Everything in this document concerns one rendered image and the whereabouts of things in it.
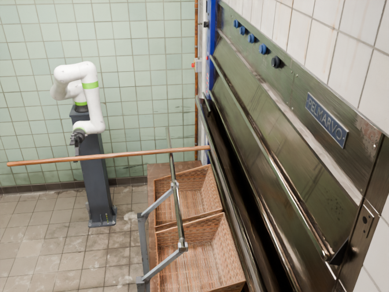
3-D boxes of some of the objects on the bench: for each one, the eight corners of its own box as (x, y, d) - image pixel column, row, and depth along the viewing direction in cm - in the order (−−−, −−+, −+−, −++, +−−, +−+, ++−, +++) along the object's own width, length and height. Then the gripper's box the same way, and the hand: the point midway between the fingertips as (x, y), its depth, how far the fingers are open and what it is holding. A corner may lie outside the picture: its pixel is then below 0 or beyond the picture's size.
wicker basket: (223, 240, 250) (225, 210, 235) (243, 312, 202) (248, 281, 188) (154, 247, 244) (152, 217, 230) (159, 324, 196) (157, 292, 182)
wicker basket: (210, 189, 299) (211, 162, 285) (222, 238, 251) (224, 208, 237) (153, 193, 294) (151, 166, 280) (154, 244, 246) (151, 214, 232)
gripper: (80, 121, 245) (76, 137, 227) (85, 152, 258) (82, 168, 240) (69, 122, 244) (63, 137, 226) (75, 152, 257) (71, 169, 239)
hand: (73, 152), depth 234 cm, fingers open, 13 cm apart
